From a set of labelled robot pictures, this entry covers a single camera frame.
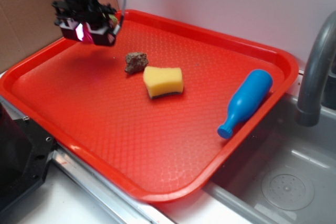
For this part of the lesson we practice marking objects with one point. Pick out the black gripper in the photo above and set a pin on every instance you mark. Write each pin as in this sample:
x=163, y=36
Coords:
x=101, y=33

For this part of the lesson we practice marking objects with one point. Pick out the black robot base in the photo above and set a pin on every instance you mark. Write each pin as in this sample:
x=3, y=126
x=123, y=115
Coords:
x=26, y=150

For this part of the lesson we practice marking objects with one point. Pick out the green plush toy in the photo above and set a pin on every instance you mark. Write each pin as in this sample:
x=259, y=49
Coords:
x=111, y=19

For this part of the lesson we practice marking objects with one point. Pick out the brown rock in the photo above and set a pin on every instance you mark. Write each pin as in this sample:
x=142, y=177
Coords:
x=135, y=62

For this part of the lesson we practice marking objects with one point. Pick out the cardboard panel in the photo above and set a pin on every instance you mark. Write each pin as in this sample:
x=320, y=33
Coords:
x=26, y=27

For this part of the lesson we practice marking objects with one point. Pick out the yellow sponge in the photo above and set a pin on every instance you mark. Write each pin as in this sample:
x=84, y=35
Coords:
x=163, y=81

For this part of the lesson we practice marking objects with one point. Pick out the red plastic tray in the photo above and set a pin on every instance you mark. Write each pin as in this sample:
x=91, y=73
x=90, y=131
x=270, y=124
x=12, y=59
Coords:
x=155, y=150

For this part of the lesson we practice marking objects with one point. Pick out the blue plastic bottle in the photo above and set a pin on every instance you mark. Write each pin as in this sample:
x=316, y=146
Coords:
x=245, y=101

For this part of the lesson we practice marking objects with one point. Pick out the grey faucet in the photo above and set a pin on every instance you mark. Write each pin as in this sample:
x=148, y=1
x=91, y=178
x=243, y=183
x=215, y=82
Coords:
x=318, y=83

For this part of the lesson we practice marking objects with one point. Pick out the grey plastic sink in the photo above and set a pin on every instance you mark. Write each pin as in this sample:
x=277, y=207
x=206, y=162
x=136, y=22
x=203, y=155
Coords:
x=282, y=172

